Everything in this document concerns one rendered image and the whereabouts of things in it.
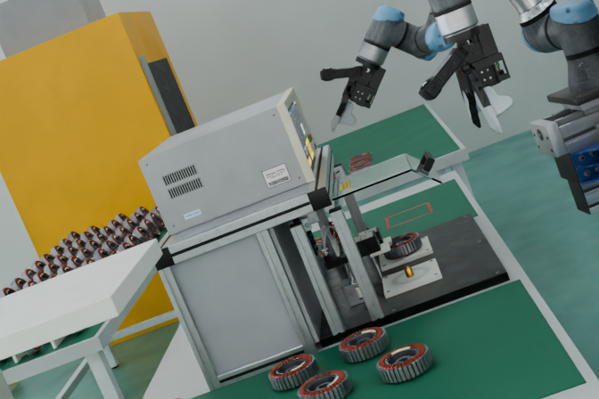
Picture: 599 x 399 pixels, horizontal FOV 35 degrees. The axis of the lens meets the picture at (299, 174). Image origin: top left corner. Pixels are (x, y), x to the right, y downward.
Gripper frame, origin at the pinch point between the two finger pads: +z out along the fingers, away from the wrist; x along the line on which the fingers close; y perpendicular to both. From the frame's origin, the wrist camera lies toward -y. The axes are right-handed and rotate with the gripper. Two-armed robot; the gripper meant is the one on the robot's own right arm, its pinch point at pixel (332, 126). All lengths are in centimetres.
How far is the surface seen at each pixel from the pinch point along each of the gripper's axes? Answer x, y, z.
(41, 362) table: 52, -57, 122
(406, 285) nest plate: -27.2, 32.0, 25.9
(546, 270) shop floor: 175, 126, 43
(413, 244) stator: -0.8, 33.6, 21.1
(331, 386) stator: -76, 18, 39
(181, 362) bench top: -12, -12, 75
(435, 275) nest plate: -28, 37, 21
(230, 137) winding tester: -28.6, -22.7, 9.1
